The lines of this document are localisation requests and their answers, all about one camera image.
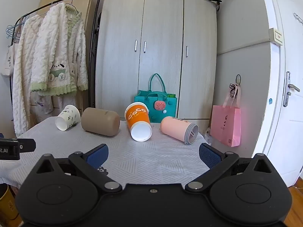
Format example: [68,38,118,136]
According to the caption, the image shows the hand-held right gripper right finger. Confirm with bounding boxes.
[185,143,280,192]

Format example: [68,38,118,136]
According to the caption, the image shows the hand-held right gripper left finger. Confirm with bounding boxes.
[28,143,123,193]

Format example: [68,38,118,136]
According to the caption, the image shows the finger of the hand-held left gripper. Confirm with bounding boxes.
[18,138,37,152]

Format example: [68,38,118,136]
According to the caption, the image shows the brown matte cup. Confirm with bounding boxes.
[81,107,121,137]

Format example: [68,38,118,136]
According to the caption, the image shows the pink tumbler cup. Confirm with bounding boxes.
[160,116,199,145]

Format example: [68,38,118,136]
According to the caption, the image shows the white leaf-print paper cup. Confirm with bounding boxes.
[55,105,81,131]

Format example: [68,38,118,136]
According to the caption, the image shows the orange paper cup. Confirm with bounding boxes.
[125,102,152,142]

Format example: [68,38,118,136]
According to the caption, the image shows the clear plastic bag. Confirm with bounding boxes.
[204,127,212,145]

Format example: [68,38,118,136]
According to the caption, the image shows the pink paper gift bag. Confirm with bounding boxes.
[210,84,242,147]

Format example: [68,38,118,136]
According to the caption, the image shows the pale printed pajama pants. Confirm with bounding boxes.
[30,91,82,124]

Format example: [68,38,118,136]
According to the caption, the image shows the yellow container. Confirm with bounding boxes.
[0,183,19,221]

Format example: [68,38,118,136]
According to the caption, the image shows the teal felt handbag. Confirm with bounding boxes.
[134,73,178,124]

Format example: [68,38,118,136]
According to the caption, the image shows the white fluffy robe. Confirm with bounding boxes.
[11,14,55,136]

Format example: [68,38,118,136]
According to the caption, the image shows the white door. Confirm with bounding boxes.
[258,0,303,188]

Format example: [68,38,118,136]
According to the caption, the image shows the white canvas tote bag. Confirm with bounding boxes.
[0,44,16,77]

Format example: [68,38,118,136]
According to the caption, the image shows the fluffy jacket with green trim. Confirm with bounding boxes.
[30,2,89,97]

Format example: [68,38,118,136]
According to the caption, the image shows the grey wardrobe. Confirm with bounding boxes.
[94,0,217,128]

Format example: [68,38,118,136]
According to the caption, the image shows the black metal clothes rack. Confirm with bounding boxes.
[9,0,102,111]

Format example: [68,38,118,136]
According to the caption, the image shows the black rod-shaped object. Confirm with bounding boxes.
[198,0,223,12]

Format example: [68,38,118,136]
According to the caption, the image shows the metal door handle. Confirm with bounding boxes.
[283,71,301,107]

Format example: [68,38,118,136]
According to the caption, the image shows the teal wire clothes hanger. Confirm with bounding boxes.
[6,14,27,44]

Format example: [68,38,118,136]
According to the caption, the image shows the beige wall switch box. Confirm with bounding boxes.
[268,28,284,46]

